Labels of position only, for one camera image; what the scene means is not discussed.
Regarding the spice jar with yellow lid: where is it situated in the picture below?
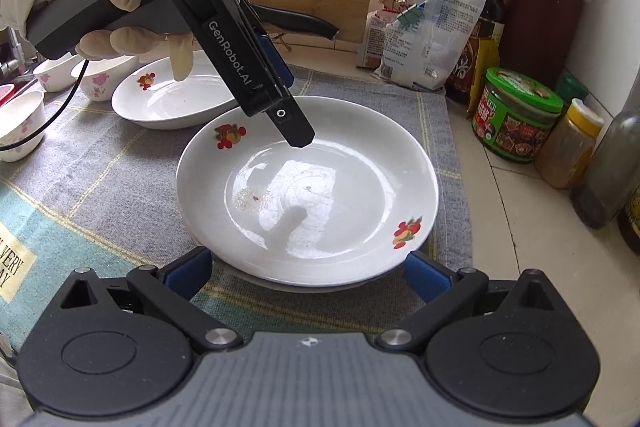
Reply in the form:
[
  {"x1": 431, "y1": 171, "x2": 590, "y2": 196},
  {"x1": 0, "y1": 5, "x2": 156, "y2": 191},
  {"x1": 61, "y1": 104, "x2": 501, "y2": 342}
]
[{"x1": 534, "y1": 98, "x2": 605, "y2": 190}]

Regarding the white bowl with pink flowers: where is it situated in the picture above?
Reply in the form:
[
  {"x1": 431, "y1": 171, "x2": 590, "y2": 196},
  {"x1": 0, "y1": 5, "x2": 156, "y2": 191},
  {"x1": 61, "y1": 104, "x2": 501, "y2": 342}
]
[{"x1": 33, "y1": 53, "x2": 85, "y2": 94}]

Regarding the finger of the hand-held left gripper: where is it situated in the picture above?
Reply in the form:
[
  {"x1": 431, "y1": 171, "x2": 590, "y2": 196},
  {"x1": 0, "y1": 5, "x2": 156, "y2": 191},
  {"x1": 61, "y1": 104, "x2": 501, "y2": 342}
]
[
  {"x1": 259, "y1": 93, "x2": 317, "y2": 150},
  {"x1": 231, "y1": 0, "x2": 297, "y2": 94}
]

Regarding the white plate with dark specks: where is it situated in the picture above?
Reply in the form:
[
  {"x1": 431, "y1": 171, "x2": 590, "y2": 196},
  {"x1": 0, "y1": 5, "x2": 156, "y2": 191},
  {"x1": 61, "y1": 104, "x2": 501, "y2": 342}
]
[{"x1": 175, "y1": 95, "x2": 440, "y2": 286}]

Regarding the grey and blue checked towel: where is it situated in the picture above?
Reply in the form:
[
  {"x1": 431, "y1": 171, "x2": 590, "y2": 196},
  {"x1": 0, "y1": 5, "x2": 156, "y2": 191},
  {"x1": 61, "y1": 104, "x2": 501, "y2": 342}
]
[{"x1": 0, "y1": 63, "x2": 475, "y2": 360}]

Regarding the white plate with fruit print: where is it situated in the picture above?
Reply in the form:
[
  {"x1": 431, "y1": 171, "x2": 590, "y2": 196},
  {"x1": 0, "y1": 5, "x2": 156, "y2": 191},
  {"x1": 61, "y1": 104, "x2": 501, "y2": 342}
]
[{"x1": 110, "y1": 50, "x2": 242, "y2": 131}]

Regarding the white and blue bag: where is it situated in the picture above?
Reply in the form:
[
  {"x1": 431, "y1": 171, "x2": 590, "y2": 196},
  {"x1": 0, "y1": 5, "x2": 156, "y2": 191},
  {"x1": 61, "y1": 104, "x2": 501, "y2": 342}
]
[{"x1": 379, "y1": 0, "x2": 487, "y2": 94}]

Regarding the green binder clip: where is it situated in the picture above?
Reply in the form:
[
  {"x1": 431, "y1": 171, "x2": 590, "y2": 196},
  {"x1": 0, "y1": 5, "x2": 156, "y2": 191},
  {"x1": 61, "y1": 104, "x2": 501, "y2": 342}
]
[{"x1": 396, "y1": 3, "x2": 427, "y2": 28}]

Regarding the kitchen knife with black handle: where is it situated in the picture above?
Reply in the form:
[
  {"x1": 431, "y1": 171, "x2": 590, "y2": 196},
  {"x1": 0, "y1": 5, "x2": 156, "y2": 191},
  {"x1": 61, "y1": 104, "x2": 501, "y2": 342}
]
[{"x1": 252, "y1": 3, "x2": 339, "y2": 40}]

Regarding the white plate with brown stain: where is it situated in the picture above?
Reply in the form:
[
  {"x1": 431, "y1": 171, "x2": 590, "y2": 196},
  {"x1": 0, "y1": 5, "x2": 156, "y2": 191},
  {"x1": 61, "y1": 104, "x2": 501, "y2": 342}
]
[{"x1": 227, "y1": 264, "x2": 373, "y2": 294}]

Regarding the yellow packet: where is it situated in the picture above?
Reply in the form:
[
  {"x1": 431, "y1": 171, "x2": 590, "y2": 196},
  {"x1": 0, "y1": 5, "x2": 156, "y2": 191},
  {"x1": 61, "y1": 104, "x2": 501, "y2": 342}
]
[{"x1": 466, "y1": 33, "x2": 502, "y2": 121}]

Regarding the steel wire rack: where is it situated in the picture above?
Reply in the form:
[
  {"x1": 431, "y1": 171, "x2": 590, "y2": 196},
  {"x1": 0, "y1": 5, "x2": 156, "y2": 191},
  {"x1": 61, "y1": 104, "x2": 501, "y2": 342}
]
[{"x1": 225, "y1": 0, "x2": 293, "y2": 54}]

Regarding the white bowl with bold flowers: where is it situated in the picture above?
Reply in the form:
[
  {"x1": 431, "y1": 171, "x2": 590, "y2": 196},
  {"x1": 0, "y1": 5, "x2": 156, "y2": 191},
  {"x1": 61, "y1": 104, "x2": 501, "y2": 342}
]
[{"x1": 71, "y1": 54, "x2": 139, "y2": 103}]

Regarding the grey bottle with red cap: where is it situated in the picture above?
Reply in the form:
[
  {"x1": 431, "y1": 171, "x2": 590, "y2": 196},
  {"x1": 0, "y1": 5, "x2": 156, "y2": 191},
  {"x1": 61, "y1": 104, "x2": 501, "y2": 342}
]
[{"x1": 571, "y1": 71, "x2": 640, "y2": 229}]

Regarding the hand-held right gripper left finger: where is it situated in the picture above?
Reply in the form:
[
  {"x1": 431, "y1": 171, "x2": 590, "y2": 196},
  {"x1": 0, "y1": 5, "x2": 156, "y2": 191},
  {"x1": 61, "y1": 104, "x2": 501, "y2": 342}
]
[{"x1": 47, "y1": 245, "x2": 243, "y2": 355}]

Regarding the dark red knife block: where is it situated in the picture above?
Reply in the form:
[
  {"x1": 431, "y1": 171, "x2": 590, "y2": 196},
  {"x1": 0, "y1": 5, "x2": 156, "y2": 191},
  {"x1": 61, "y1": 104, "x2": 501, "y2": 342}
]
[{"x1": 499, "y1": 0, "x2": 587, "y2": 78}]

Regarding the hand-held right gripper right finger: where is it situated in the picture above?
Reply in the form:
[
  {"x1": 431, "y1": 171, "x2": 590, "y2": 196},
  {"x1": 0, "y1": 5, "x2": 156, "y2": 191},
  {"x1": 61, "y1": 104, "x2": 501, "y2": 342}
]
[{"x1": 372, "y1": 249, "x2": 569, "y2": 354}]

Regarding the small green capped container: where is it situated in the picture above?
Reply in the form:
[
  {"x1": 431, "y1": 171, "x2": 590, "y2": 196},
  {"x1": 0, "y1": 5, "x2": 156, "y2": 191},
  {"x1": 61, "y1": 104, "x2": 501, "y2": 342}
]
[{"x1": 556, "y1": 73, "x2": 590, "y2": 108}]

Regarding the white bowl with pale flowers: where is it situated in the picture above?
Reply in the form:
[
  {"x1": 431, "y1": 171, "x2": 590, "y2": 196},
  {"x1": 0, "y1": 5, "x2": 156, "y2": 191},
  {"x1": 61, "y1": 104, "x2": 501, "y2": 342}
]
[{"x1": 0, "y1": 89, "x2": 46, "y2": 164}]

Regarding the black cable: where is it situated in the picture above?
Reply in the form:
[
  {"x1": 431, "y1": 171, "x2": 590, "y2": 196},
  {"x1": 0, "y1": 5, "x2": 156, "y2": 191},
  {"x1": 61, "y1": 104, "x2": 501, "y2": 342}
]
[{"x1": 0, "y1": 56, "x2": 91, "y2": 152}]

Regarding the sauce jar with green lid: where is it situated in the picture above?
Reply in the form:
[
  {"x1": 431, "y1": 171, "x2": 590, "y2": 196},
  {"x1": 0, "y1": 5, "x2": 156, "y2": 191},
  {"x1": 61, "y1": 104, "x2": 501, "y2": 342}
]
[{"x1": 471, "y1": 66, "x2": 565, "y2": 164}]

